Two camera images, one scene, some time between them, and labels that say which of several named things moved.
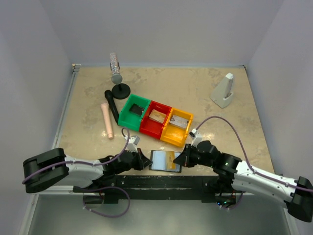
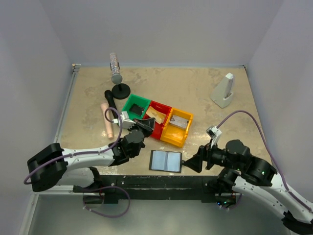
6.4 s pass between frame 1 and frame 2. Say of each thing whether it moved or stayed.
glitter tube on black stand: stayed
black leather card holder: stayed
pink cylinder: stayed
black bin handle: stayed
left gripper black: moved
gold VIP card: moved
